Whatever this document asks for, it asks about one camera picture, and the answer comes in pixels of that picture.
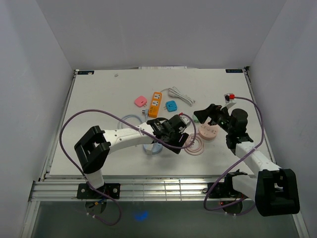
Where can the orange power strip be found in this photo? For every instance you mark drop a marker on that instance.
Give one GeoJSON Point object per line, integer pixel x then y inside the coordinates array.
{"type": "Point", "coordinates": [155, 105]}

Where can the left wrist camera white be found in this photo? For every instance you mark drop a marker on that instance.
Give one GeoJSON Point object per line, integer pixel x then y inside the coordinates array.
{"type": "Point", "coordinates": [185, 119]}

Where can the aluminium frame rail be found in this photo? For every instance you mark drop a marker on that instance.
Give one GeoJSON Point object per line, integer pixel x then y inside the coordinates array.
{"type": "Point", "coordinates": [131, 189]}

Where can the pink round power socket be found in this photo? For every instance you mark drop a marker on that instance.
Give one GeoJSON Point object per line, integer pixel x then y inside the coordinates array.
{"type": "Point", "coordinates": [208, 132]}

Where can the black corner label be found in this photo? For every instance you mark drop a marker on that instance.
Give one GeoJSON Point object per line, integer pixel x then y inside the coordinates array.
{"type": "Point", "coordinates": [234, 71]}
{"type": "Point", "coordinates": [85, 72]}

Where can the white charger plug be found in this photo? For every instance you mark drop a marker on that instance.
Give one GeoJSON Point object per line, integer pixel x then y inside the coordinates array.
{"type": "Point", "coordinates": [148, 149]}

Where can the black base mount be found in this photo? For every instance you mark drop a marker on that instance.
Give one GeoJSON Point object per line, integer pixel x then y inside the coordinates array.
{"type": "Point", "coordinates": [110, 189]}
{"type": "Point", "coordinates": [225, 190]}

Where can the pink plug adapter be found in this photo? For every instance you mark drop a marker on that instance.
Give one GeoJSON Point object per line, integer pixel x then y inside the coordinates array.
{"type": "Point", "coordinates": [141, 101]}

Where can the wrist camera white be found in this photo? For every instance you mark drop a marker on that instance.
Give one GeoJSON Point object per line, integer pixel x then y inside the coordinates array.
{"type": "Point", "coordinates": [185, 119]}
{"type": "Point", "coordinates": [229, 101]}

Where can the blue plug adapter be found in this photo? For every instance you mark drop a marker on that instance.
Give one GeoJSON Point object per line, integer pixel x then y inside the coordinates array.
{"type": "Point", "coordinates": [171, 106]}

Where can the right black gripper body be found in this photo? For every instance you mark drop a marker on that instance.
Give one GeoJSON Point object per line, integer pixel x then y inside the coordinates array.
{"type": "Point", "coordinates": [220, 117]}

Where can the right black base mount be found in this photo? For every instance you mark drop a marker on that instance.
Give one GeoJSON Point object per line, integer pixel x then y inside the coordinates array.
{"type": "Point", "coordinates": [225, 190]}

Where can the blue round power socket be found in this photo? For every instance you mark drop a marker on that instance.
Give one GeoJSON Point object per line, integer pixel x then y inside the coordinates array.
{"type": "Point", "coordinates": [157, 148]}

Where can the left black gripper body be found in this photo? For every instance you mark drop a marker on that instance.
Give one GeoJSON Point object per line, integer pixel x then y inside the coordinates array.
{"type": "Point", "coordinates": [172, 138]}

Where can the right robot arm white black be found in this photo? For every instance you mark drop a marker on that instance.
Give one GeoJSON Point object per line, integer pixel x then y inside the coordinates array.
{"type": "Point", "coordinates": [275, 190]}

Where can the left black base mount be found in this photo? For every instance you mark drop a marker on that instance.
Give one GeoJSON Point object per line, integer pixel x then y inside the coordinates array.
{"type": "Point", "coordinates": [110, 189]}

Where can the right black corner label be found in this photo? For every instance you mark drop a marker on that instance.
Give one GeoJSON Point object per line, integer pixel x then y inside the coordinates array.
{"type": "Point", "coordinates": [234, 71]}

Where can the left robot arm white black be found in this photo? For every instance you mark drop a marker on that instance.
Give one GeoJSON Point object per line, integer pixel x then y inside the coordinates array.
{"type": "Point", "coordinates": [96, 144]}

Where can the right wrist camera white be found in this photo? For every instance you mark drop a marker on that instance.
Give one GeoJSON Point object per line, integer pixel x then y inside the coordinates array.
{"type": "Point", "coordinates": [229, 101]}

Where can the left black corner label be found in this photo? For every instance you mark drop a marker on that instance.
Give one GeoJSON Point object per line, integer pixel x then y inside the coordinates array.
{"type": "Point", "coordinates": [85, 72]}

